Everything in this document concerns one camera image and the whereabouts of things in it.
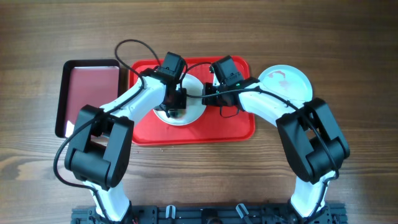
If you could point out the green yellow sponge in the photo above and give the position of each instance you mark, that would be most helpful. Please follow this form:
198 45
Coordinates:
176 114

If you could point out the red plastic tray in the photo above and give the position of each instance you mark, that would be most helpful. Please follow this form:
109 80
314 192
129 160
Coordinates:
209 127

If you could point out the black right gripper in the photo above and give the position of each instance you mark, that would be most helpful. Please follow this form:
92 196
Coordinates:
209 100

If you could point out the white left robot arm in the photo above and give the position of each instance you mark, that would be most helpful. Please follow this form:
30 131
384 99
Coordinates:
98 149

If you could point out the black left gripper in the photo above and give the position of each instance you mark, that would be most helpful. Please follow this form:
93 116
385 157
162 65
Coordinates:
182 104

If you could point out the white plate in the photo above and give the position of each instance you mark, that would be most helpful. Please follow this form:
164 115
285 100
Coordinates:
194 107

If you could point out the black tray with water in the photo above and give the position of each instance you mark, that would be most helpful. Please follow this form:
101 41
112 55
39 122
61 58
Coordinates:
85 82

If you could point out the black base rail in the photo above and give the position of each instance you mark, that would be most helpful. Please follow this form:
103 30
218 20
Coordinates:
265 214

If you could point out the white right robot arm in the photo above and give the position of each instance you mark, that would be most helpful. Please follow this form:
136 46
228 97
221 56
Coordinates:
314 144

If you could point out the light blue plate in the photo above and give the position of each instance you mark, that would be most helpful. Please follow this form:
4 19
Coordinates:
287 81

